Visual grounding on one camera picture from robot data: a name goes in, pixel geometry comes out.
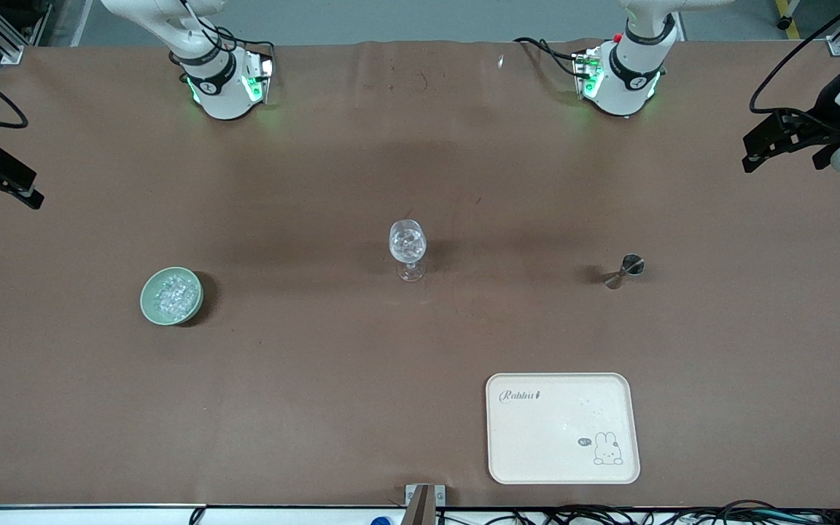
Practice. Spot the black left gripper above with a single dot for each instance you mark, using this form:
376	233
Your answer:
818	125

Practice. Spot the silver metal jigger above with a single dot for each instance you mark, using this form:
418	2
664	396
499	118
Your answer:
631	264

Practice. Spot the pile of clear ice cubes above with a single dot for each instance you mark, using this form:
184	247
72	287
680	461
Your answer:
176	295

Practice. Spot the clear wine glass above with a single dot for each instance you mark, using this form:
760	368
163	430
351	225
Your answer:
407	244

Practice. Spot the green ceramic bowl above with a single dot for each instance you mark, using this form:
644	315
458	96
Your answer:
148	304

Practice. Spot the cream rabbit print tray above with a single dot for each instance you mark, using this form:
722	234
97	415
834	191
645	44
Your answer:
551	437

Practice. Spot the brown table cover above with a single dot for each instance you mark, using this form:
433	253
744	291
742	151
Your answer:
318	401

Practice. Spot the small blue object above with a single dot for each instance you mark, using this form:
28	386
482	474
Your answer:
383	520

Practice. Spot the metal camera post bracket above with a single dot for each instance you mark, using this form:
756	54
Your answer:
420	507

